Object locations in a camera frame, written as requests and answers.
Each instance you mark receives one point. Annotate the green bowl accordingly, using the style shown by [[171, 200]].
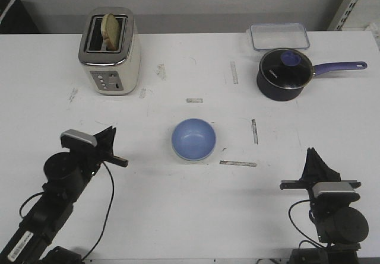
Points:
[[191, 160]]

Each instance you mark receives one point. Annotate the blue bowl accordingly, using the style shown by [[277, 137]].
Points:
[[193, 138]]

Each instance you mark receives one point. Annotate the clear plastic container blue rim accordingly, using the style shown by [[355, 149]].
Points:
[[269, 36]]

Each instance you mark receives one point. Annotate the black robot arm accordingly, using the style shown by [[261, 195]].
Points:
[[340, 228], [68, 173]]

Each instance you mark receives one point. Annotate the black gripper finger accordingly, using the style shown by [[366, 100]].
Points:
[[307, 170], [320, 171], [108, 140], [99, 139]]

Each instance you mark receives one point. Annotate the glass pot lid blue knob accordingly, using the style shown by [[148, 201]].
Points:
[[286, 68]]

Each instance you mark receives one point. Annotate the cream and chrome toaster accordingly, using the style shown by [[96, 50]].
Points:
[[111, 73]]

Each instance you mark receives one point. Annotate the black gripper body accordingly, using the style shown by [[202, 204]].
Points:
[[97, 156], [298, 184]]

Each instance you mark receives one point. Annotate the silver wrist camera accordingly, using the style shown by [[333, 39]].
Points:
[[76, 140], [335, 192]]

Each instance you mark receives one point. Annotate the white slotted shelf upright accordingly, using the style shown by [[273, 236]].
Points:
[[341, 15]]

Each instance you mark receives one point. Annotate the dark blue saucepan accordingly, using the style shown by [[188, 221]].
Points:
[[279, 94]]

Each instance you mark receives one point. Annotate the toasted bread slice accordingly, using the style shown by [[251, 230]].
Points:
[[110, 31]]

